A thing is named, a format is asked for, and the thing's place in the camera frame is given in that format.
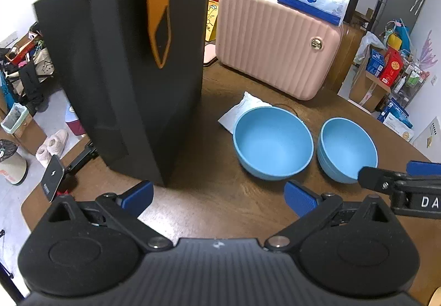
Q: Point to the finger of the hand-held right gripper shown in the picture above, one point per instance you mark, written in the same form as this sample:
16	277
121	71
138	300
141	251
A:
423	167
375	176

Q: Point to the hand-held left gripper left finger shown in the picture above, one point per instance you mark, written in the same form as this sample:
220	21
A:
139	195

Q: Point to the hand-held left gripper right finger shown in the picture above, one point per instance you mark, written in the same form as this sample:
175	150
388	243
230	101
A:
301	201

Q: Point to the blue white packet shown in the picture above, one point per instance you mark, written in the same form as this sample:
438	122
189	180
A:
396	116

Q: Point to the black phone holder tripod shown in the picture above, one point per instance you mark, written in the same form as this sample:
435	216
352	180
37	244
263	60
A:
81	159

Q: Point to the cardboard box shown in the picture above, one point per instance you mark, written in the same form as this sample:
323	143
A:
365	89
29	133

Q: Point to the black phone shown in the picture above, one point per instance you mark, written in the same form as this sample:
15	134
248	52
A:
51	180

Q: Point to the light blue printed pad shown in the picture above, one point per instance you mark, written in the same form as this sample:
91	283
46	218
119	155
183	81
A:
74	120

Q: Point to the beige fuzzy slipper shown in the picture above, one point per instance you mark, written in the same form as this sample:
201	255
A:
57	139
43	154

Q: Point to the red box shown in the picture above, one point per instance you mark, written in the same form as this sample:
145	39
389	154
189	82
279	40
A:
391	66

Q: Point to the white paper sheet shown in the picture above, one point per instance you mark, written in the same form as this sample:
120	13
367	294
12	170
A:
237	109

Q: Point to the black paper bag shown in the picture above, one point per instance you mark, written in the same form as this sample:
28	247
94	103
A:
120	85

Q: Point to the blue box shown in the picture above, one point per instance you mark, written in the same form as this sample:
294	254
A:
375	63

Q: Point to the brown wooden chair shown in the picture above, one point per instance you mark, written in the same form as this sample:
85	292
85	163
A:
348	51

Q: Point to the white trash bucket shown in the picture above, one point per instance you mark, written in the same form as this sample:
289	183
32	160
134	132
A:
12	171

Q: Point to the yellow container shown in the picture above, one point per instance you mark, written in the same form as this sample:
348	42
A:
392	40

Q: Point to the white plastic bag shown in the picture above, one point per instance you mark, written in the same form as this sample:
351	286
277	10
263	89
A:
367	44

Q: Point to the blue bag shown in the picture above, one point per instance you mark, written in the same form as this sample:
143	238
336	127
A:
403	32

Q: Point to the green plastic basket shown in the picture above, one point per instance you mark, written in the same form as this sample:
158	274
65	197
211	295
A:
15	118

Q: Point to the black garment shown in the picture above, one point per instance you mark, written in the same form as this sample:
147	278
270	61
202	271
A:
31	85

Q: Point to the pink flat case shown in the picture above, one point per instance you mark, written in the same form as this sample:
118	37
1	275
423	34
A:
209	54

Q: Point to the pink ribbed suitcase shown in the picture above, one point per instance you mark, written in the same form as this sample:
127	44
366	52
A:
268	40

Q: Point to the beige folding wagon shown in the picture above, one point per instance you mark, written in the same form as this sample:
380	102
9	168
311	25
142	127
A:
43	63

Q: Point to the yellow printed bag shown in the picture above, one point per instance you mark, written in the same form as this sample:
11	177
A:
212	21

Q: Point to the purple wing wall decoration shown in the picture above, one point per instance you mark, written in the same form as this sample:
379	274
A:
429	51

